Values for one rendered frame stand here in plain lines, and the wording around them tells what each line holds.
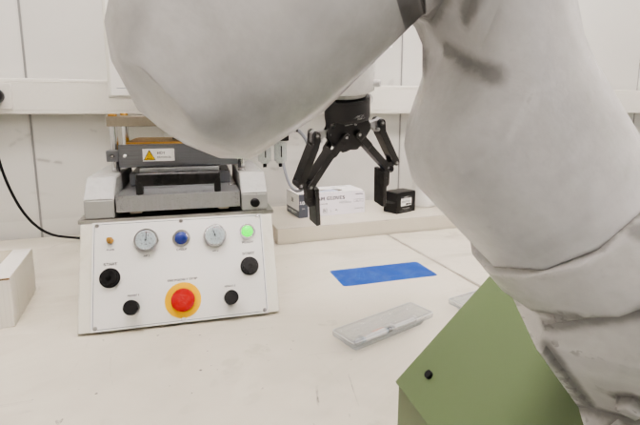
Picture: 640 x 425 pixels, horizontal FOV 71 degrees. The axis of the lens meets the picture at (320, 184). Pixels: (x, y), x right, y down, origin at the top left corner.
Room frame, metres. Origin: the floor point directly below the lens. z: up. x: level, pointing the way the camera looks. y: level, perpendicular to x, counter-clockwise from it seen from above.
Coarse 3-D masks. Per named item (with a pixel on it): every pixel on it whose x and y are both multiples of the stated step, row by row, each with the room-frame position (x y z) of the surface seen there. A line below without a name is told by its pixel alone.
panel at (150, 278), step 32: (96, 224) 0.78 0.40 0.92; (128, 224) 0.79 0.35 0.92; (160, 224) 0.80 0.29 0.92; (192, 224) 0.82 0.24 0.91; (224, 224) 0.83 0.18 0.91; (256, 224) 0.84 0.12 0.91; (96, 256) 0.75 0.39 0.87; (128, 256) 0.77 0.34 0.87; (160, 256) 0.78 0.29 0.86; (192, 256) 0.79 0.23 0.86; (224, 256) 0.80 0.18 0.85; (256, 256) 0.82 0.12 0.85; (96, 288) 0.73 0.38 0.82; (128, 288) 0.74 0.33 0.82; (160, 288) 0.75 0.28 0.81; (192, 288) 0.77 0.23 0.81; (224, 288) 0.78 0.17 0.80; (256, 288) 0.79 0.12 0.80; (96, 320) 0.71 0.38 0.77; (128, 320) 0.72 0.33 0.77; (160, 320) 0.73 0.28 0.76; (192, 320) 0.74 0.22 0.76
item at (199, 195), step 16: (128, 192) 0.82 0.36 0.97; (144, 192) 0.82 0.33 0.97; (160, 192) 0.82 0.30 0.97; (176, 192) 0.82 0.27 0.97; (192, 192) 0.83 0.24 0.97; (208, 192) 0.83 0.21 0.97; (224, 192) 0.84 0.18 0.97; (128, 208) 0.80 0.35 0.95; (144, 208) 0.80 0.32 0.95; (160, 208) 0.81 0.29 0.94; (176, 208) 0.82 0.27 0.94; (192, 208) 0.82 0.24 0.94; (224, 208) 0.86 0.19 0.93
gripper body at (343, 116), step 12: (336, 108) 0.71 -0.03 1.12; (348, 108) 0.71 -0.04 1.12; (360, 108) 0.71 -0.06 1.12; (336, 120) 0.72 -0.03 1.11; (348, 120) 0.71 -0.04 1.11; (360, 120) 0.72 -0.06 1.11; (336, 132) 0.73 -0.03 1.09; (348, 132) 0.74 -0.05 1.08; (348, 144) 0.75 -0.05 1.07; (360, 144) 0.76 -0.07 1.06
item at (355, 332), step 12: (384, 312) 0.74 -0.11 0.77; (396, 312) 0.74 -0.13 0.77; (408, 312) 0.74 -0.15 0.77; (420, 312) 0.74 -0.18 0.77; (348, 324) 0.70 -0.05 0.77; (360, 324) 0.70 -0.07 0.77; (372, 324) 0.70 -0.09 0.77; (384, 324) 0.70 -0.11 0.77; (396, 324) 0.70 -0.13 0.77; (348, 336) 0.66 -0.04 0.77; (360, 336) 0.66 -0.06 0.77
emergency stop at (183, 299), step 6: (174, 294) 0.75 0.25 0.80; (180, 294) 0.75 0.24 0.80; (186, 294) 0.75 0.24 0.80; (192, 294) 0.76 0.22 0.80; (174, 300) 0.74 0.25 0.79; (180, 300) 0.74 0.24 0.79; (186, 300) 0.75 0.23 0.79; (192, 300) 0.75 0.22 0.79; (174, 306) 0.74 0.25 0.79; (180, 306) 0.74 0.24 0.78; (186, 306) 0.74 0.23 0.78
